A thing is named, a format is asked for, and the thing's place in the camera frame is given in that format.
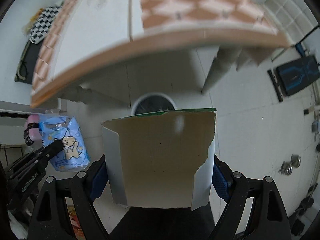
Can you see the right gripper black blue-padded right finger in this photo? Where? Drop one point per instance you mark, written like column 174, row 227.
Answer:
column 268, row 218

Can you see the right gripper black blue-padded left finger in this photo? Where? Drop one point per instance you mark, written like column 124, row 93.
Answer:
column 50, row 218

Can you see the green white cardboard box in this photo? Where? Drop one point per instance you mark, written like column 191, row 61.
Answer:
column 162, row 160

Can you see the white round trash bin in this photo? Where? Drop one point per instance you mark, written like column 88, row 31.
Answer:
column 151, row 103

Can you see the pink suitcase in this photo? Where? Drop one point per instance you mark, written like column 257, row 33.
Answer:
column 31, row 130

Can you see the blue tissue pack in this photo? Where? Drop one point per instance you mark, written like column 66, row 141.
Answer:
column 74, row 156

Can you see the chrome dumbbell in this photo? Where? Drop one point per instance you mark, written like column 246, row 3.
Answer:
column 288, row 166

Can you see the person legs dark trousers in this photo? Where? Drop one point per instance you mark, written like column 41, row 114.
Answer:
column 149, row 223

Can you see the black chair under cloth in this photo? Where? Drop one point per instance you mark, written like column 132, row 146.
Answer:
column 27, row 63

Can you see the patterned dining table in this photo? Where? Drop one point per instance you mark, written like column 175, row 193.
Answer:
column 88, row 35

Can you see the white cushioned bench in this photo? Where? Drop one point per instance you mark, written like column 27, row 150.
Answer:
column 293, row 18

